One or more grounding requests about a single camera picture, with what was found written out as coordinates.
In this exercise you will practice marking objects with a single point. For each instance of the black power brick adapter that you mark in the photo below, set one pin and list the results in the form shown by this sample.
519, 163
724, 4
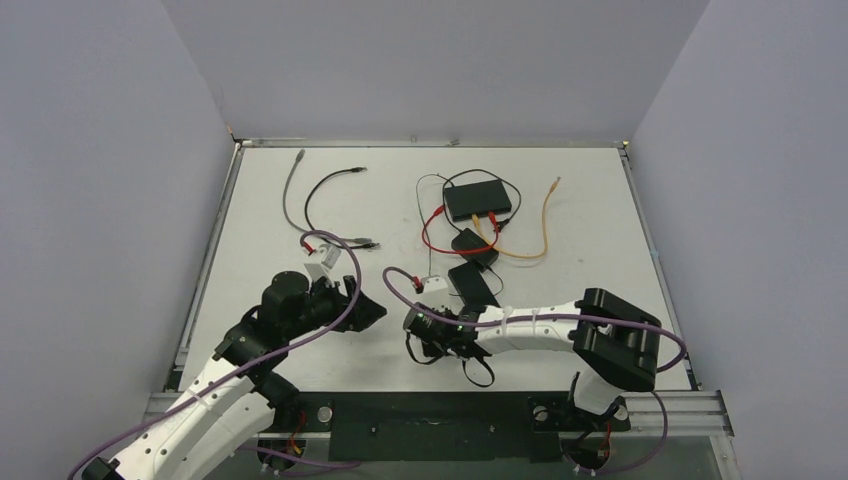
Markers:
475, 249

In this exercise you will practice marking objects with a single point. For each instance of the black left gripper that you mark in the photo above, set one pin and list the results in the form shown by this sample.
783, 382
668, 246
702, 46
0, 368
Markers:
342, 303

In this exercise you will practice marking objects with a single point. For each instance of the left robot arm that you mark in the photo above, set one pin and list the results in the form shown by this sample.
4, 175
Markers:
238, 392

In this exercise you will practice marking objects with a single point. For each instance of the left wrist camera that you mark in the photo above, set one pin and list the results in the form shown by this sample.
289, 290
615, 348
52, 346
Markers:
320, 264

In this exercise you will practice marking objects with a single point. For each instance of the black Mercury switch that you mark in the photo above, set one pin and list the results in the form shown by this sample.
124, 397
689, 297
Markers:
480, 198

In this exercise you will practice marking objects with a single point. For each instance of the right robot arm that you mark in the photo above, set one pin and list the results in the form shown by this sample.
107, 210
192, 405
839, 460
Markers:
617, 341

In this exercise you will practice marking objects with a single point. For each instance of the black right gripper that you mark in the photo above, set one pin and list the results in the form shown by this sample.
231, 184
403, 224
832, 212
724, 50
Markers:
457, 287

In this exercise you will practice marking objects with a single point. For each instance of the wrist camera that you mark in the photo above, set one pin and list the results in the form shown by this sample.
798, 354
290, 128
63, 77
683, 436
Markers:
430, 284
320, 264

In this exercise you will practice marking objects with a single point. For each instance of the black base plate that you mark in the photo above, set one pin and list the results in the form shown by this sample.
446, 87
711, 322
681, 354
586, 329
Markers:
445, 426

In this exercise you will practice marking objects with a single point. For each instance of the ribbed black network switch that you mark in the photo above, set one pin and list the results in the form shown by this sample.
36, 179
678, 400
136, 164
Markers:
470, 286

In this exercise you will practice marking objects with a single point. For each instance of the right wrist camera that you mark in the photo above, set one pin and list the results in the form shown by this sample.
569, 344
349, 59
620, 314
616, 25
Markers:
430, 284

